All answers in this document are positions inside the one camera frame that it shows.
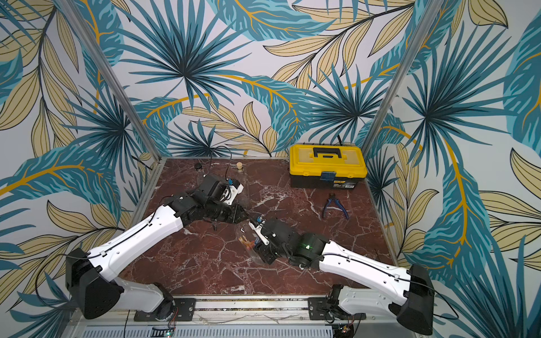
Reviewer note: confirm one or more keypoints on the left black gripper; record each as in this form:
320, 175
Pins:
237, 215

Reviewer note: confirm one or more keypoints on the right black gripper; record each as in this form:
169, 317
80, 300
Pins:
265, 249

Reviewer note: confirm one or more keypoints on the orange bottle label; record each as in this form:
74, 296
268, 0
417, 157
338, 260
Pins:
248, 245

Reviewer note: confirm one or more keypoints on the slim glass bottle with cork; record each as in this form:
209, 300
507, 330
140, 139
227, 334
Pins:
247, 237

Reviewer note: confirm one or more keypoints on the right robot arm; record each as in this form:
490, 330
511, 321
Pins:
405, 293

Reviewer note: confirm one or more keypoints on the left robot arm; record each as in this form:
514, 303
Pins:
92, 277

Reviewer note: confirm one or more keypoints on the yellow and black toolbox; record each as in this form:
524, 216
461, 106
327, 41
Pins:
326, 166

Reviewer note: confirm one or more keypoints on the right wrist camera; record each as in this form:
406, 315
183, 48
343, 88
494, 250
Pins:
257, 227

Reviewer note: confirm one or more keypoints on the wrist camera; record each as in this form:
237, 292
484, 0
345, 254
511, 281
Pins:
233, 191
257, 227

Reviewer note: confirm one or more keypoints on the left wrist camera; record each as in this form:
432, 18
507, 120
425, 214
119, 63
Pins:
233, 191

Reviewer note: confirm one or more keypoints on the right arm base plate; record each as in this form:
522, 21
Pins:
334, 308

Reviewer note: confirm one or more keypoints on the aluminium front rail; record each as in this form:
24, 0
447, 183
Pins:
282, 315

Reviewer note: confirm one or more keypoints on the blue handled pliers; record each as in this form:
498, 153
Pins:
332, 200

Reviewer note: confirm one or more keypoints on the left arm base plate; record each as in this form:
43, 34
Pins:
177, 309

